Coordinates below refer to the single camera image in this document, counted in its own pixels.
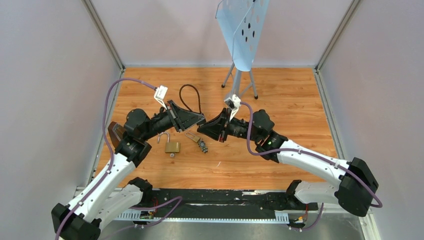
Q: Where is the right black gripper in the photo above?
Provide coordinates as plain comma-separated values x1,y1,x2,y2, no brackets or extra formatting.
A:
198,108,261,144

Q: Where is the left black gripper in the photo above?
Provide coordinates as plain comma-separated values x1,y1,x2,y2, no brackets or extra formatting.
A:
140,98,204,141

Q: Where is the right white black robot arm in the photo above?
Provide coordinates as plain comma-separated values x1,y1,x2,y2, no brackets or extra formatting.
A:
197,108,383,217

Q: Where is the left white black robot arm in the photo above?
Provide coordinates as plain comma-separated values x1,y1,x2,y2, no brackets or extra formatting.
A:
51,100,206,240

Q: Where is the large brass padlock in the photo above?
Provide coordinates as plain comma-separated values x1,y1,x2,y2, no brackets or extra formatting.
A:
157,131,181,155

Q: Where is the light blue music stand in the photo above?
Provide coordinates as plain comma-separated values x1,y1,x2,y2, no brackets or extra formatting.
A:
215,0,270,100

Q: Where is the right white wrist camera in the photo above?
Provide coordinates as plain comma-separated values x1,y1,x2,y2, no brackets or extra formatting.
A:
224,93,241,121

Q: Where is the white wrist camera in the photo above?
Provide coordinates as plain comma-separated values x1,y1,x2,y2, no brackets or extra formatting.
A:
224,93,241,121
153,85,168,110

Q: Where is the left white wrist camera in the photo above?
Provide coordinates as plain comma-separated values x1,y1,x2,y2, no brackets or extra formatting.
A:
153,85,168,110

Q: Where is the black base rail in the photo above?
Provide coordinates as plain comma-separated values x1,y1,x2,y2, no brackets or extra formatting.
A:
140,188,319,217

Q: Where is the white slotted cable duct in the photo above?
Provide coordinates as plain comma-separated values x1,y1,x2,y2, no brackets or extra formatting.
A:
114,208,290,224

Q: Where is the aluminium frame post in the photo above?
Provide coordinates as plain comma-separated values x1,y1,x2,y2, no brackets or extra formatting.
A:
81,0,126,73

